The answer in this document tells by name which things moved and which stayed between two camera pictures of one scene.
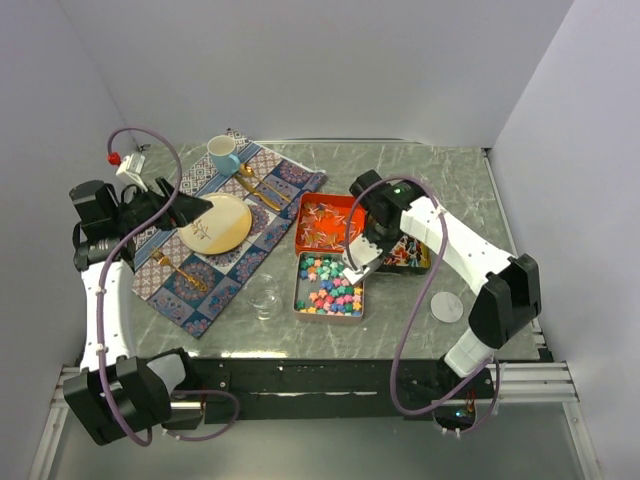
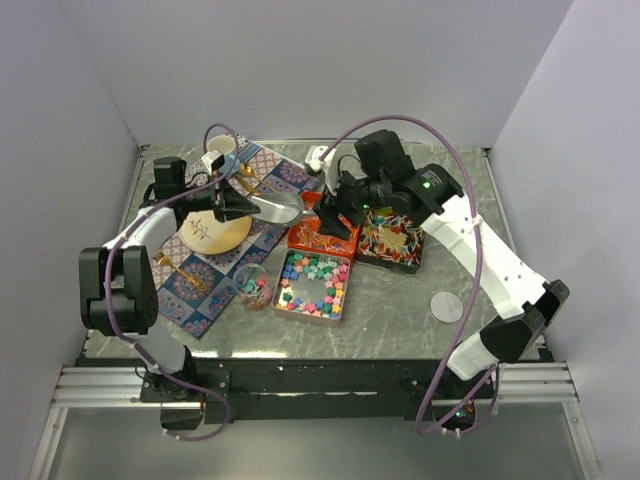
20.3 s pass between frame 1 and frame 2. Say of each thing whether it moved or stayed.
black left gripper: moved
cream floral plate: stayed
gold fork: stayed
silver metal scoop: moved
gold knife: stayed
